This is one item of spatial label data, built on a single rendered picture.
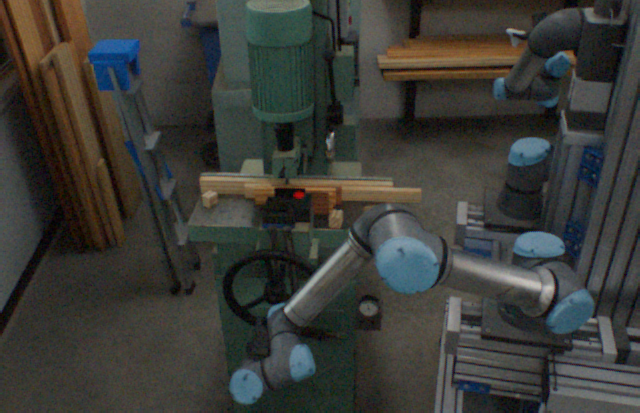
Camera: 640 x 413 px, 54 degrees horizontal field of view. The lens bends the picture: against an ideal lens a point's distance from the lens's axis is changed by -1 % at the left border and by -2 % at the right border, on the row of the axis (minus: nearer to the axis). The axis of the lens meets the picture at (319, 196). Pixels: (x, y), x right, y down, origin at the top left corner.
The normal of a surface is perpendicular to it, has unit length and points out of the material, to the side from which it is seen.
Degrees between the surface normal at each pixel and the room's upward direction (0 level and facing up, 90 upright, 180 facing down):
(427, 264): 88
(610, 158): 90
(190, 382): 1
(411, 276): 87
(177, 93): 90
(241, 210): 0
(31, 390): 0
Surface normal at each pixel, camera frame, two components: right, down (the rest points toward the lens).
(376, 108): 0.04, 0.54
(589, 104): -0.22, 0.53
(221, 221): -0.02, -0.84
